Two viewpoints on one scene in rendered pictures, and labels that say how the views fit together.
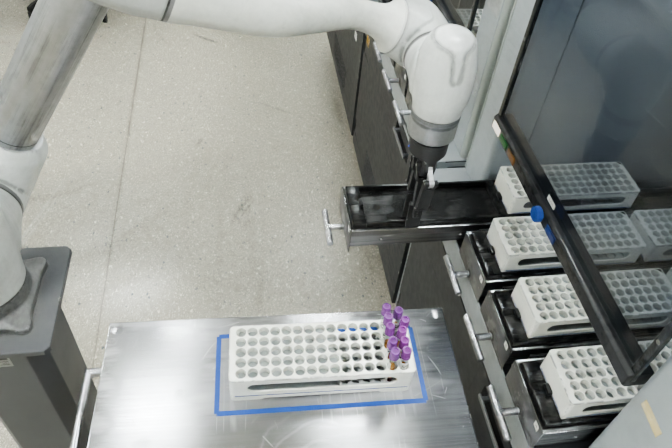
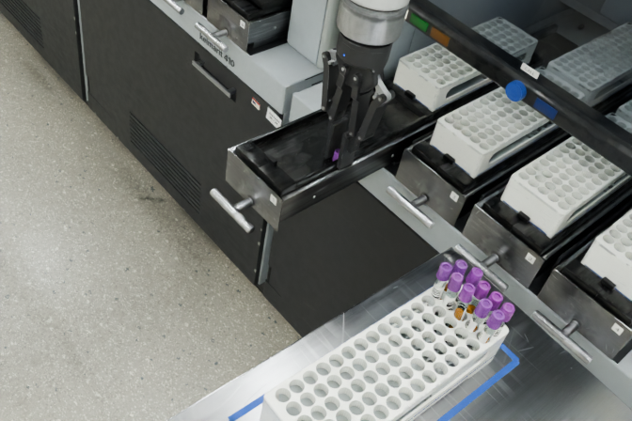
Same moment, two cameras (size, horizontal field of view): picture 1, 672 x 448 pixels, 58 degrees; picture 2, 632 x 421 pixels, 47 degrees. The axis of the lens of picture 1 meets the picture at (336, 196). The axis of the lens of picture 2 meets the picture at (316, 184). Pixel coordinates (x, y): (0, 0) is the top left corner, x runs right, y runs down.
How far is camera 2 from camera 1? 0.48 m
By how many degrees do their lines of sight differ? 26
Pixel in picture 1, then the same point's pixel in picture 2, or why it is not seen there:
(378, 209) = (292, 161)
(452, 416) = (554, 363)
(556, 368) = (615, 256)
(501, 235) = (459, 135)
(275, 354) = (342, 399)
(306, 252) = (102, 272)
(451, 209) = not seen: hidden behind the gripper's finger
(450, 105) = not seen: outside the picture
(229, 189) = not seen: outside the picture
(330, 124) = (38, 97)
